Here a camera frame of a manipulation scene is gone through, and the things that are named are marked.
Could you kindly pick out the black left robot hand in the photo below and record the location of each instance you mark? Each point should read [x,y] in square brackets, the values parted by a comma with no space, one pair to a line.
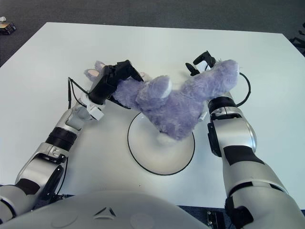
[104,88]

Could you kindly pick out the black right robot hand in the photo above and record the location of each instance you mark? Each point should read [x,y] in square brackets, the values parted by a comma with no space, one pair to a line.
[205,58]

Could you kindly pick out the purple plush bear doll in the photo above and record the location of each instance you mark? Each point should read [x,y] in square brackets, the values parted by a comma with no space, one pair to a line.
[176,102]

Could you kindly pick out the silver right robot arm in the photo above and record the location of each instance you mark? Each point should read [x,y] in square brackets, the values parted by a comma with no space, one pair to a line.
[233,143]

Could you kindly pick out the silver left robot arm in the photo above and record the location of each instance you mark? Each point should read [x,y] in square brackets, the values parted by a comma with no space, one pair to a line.
[50,152]

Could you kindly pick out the white plate with black rim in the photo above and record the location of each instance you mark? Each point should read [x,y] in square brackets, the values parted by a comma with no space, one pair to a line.
[157,155]

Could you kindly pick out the white right wrist connector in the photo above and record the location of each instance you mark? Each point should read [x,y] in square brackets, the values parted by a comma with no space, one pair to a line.
[202,66]

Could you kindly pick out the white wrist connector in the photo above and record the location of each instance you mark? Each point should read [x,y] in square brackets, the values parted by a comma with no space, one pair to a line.
[202,66]
[94,111]

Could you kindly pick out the white left wrist connector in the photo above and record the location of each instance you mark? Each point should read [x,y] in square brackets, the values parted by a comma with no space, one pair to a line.
[94,111]

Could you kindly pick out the black office chair base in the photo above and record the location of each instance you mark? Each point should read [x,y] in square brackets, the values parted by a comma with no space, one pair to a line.
[299,40]

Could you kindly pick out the black and yellow box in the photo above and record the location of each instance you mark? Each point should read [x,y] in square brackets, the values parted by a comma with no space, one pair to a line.
[7,27]

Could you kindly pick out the grey robot torso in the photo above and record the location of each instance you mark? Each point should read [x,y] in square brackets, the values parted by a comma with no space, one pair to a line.
[107,214]

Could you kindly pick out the metal bracket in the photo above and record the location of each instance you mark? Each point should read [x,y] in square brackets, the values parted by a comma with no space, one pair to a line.
[213,218]

